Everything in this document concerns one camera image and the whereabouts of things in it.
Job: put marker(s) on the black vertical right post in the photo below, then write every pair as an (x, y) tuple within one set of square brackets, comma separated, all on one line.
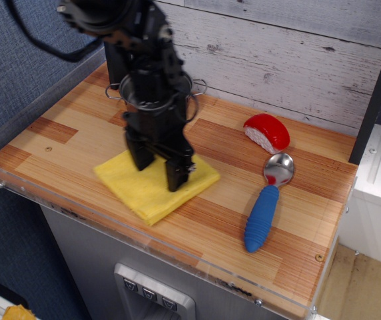
[(367, 124)]

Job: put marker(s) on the red and white sushi toy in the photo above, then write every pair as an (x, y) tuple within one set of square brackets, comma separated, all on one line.
[(268, 132)]

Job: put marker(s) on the black vertical post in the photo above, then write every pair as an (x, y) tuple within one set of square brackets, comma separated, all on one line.
[(119, 63), (367, 124)]

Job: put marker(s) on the grey toy cabinet front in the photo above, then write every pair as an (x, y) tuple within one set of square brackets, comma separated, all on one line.
[(92, 252)]

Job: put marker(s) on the silver button panel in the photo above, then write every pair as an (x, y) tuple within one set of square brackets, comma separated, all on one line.
[(147, 298)]

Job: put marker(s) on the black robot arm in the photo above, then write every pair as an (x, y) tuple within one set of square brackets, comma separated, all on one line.
[(155, 85)]

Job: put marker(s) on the blue handled metal spoon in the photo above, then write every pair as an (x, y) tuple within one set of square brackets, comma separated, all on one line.
[(278, 171)]

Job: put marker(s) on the small stainless steel pot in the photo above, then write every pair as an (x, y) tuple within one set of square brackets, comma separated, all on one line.
[(195, 88)]

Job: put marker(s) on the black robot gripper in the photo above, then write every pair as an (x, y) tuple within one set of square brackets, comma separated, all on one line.
[(161, 132)]

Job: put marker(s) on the white toy sink unit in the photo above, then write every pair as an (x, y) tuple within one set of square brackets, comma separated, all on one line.
[(360, 226)]

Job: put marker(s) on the yellow cloth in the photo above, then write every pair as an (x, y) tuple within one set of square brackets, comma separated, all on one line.
[(146, 192)]

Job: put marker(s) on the clear acrylic table guard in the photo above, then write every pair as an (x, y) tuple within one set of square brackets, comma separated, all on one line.
[(56, 124)]

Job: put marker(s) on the black vertical left post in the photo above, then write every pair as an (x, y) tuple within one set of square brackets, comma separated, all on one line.
[(119, 63)]

